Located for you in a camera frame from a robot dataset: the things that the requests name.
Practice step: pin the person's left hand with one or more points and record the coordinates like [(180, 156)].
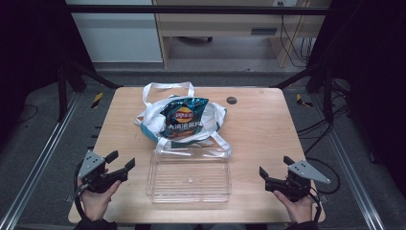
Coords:
[(95, 204)]

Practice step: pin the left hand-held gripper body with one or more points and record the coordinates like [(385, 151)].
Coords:
[(92, 166)]

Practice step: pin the white cabinet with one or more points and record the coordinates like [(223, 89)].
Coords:
[(118, 38)]

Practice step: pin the blue potato chip bag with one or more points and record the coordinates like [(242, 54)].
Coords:
[(183, 118)]

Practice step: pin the aluminium floor rail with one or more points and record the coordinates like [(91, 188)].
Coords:
[(351, 172), (38, 163)]

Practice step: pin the person's right hand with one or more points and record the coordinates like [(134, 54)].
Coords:
[(300, 211)]

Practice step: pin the clear plastic container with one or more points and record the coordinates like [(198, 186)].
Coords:
[(190, 179)]

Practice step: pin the black metal stand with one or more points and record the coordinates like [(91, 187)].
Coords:
[(327, 92), (62, 92)]

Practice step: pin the light wooden desk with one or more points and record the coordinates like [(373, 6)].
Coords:
[(223, 24)]

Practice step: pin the dark curtain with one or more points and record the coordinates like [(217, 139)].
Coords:
[(373, 64), (28, 48)]

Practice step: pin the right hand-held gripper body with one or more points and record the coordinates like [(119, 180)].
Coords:
[(303, 172)]

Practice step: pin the yellow black striped marker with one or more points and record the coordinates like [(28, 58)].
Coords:
[(97, 100), (301, 100)]

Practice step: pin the black horizontal frame bar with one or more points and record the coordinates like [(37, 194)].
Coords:
[(191, 9)]

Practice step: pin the white tote bag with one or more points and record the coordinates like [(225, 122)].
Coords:
[(151, 119)]

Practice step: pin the dark round table grommet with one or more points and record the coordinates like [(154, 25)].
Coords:
[(231, 100)]

